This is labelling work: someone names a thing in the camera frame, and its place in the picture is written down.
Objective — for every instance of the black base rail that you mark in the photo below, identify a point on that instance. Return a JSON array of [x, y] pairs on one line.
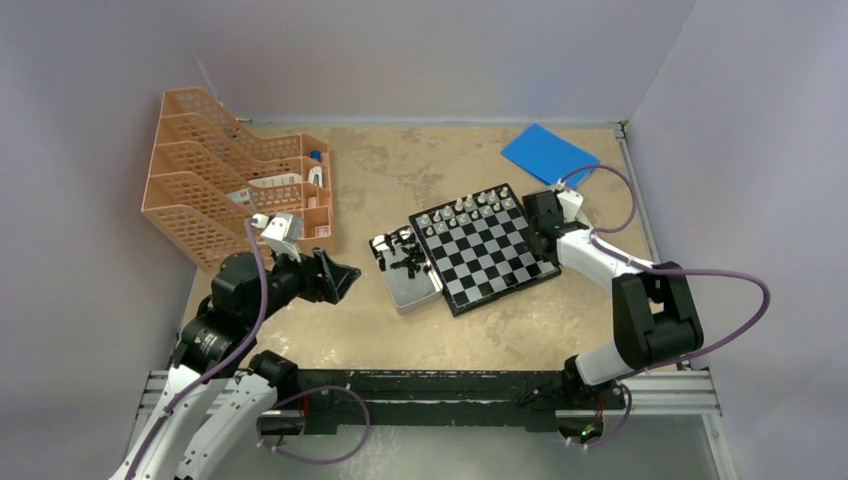
[[534, 400]]

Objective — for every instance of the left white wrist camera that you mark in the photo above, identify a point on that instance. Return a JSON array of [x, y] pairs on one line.
[[280, 232]]

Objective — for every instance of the blue notebook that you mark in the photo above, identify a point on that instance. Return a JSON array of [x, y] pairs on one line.
[[547, 157]]

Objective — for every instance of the white stapler in rack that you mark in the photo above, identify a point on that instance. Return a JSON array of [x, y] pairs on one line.
[[316, 176]]

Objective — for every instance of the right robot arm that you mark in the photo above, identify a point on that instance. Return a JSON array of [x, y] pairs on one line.
[[654, 317]]

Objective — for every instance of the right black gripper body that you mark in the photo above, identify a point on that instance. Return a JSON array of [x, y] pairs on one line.
[[531, 237]]

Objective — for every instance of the orange plastic file rack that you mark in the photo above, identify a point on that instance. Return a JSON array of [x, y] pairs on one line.
[[197, 191]]

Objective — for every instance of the white label box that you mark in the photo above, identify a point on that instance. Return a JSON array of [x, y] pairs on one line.
[[279, 180]]

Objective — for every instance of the black white chess board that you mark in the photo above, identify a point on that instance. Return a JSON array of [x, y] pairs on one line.
[[475, 244]]

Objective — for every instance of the silver metal tin tray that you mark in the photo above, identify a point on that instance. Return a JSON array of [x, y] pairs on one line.
[[408, 274]]

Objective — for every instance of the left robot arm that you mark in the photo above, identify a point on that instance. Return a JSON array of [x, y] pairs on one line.
[[206, 403]]

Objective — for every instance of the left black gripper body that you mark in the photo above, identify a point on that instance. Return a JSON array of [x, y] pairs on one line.
[[290, 278]]

